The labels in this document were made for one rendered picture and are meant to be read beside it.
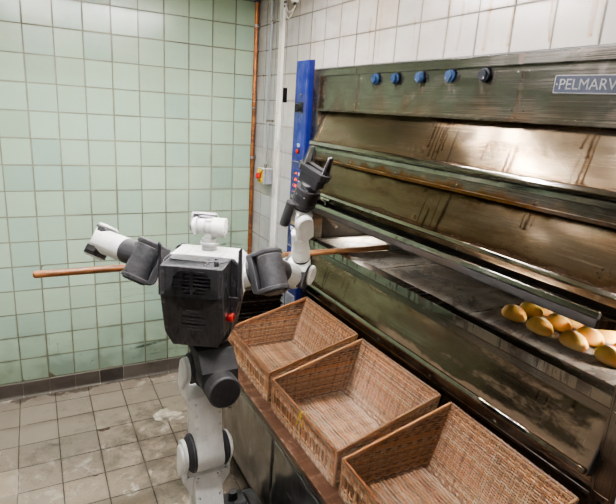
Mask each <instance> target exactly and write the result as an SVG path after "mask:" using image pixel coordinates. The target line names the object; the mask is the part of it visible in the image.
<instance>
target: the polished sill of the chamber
mask: <svg viewBox="0 0 616 504"><path fill-rule="evenodd" d="M310 246H311V247H313V248H315V249H317V250H320V249H334V248H337V247H335V246H333V245H331V244H329V243H327V242H325V241H323V240H321V239H319V238H317V239H310ZM328 256H330V257H332V258H333V259H335V260H337V261H339V262H341V263H343V264H345V265H346V266H348V267H350V268H352V269H354V270H356V271H357V272H359V273H361V274H363V275H365V276H367V277H368V278H370V279H372V280H374V281H376V282H378V283H380V284H381V285H383V286H385V287H387V288H389V289H391V290H392V291H394V292H396V293H398V294H400V295H402V296H403V297H405V298H407V299H409V300H411V301H413V302H415V303H416V304H418V305H420V306H422V307H424V308H426V309H427V310H429V311H431V312H433V313H435V314H437V315H439V316H440V317H442V318H444V319H446V320H448V321H450V322H451V323H453V324H455V325H457V326H459V327H461V328H462V329H464V330H466V331H468V332H470V333H472V334H474V335H475V336H477V337H479V338H481V339H483V340H485V341H486V342H488V343H490V344H492V345H494V346H496V347H497V348H499V349H501V350H503V351H505V352H507V353H509V354H510V355H512V356H514V357H516V358H518V359H520V360H521V361H523V362H525V363H527V364H529V365H531V366H532V367H534V368H536V369H538V370H540V371H542V372H544V373H545V374H547V375H549V376H551V377H553V378H555V379H556V380H558V381H560V382H562V383H564V384H566V385H568V386H569V387H571V388H573V389H575V390H577V391H579V392H580V393H582V394H584V395H586V396H588V397H590V398H591V399H593V400H595V401H597V402H599V403H601V404H603V405H604V406H606V407H608V408H610V407H611V403H612V398H613V394H614V390H615V387H614V386H612V385H610V384H608V383H606V382H604V381H602V380H600V379H598V378H596V377H594V376H592V375H590V374H588V373H586V372H584V371H582V370H580V369H578V368H576V367H574V366H572V365H570V364H568V363H566V362H564V361H562V360H560V359H558V358H556V357H554V356H552V355H550V354H548V353H546V352H544V351H542V350H540V349H538V348H536V347H534V346H532V345H530V344H528V343H526V342H524V341H522V340H520V339H518V338H516V337H514V336H512V335H510V334H509V333H507V332H505V331H503V330H501V329H499V328H497V327H495V326H493V325H491V324H489V323H487V322H485V321H483V320H481V319H479V318H477V317H475V316H473V315H471V314H469V313H467V312H465V311H463V310H461V309H459V308H457V307H455V306H453V305H451V304H449V303H447V302H445V301H443V300H441V299H439V298H437V297H435V296H433V295H431V294H429V293H427V292H425V291H423V290H421V289H419V288H417V287H415V286H413V285H411V284H409V283H407V282H405V281H403V280H401V279H399V278H397V277H395V276H393V275H391V274H389V273H387V272H385V271H383V270H381V269H379V268H377V267H375V266H373V265H371V264H369V263H367V262H365V261H363V260H361V259H359V258H357V257H355V256H353V255H351V254H349V253H344V254H331V255H328Z"/></svg>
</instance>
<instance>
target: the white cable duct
mask: <svg viewBox="0 0 616 504"><path fill-rule="evenodd" d="M284 1H286V0H281V3H280V25H279V47H278V70H277V92H276V115H275V137H274V160H273V182H272V204H271V227H270V247H275V233H276V211H277V190H278V169H279V148H280V127H281V106H282V85H283V64H284V43H285V21H286V13H285V7H284V5H285V3H284Z"/></svg>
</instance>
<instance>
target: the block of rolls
mask: <svg viewBox="0 0 616 504"><path fill-rule="evenodd" d="M501 313H502V316H503V317H505V318H506V319H509V320H511V321H514V322H519V323H523V322H525V321H526V320H527V317H529V319H528V321H527V322H526V327H527V329H528V330H530V331H531V332H533V333H536V334H538V335H541V336H546V337H549V336H551V335H552V334H553V332H554V330H556V331H559V332H562V333H561V334H560V336H559V341H560V343H561V344H562V345H564V346H565V347H567V348H569V349H572V350H575V351H578V352H585V351H586V350H587V349H588V345H589V346H592V347H596V350H595V351H594V356H595V358H596V359H597V360H598V361H600V362H601V363H603V364H605V365H607V366H610V367H613V368H616V331H609V330H599V329H593V328H590V327H588V326H586V325H583V324H581V323H578V322H576V321H574V320H571V319H569V318H566V317H564V316H562V315H559V314H557V313H554V312H552V311H550V310H547V309H545V308H542V307H540V306H538V305H535V304H533V303H530V302H528V301H525V302H523V303H521V304H520V305H519V306H518V305H516V304H508V305H505V306H504V307H503V309H502V311H501ZM543 315H545V316H547V317H546V319H545V318H543ZM572 327H573V328H577V330H576V331H574V330H572ZM605 342H607V343H611V344H613V345H612V346H611V345H604V344H605Z"/></svg>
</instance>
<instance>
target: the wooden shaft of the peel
mask: <svg viewBox="0 0 616 504"><path fill-rule="evenodd" d="M388 249H389V245H388V244H387V245H374V246H360V247H347V248H334V249H320V250H310V256H319V255H331V254H344V253H356V252H368V251H381V250H388ZM289 254H291V252H282V258H285V257H288V255H289ZM125 265H126V264H120V265H107V266H93V267H80V268H67V269H53V270H40V271H34V272H33V277H34V278H46V277H58V276H71V275H83V274H96V273H108V272H120V271H122V270H123V269H124V267H125Z"/></svg>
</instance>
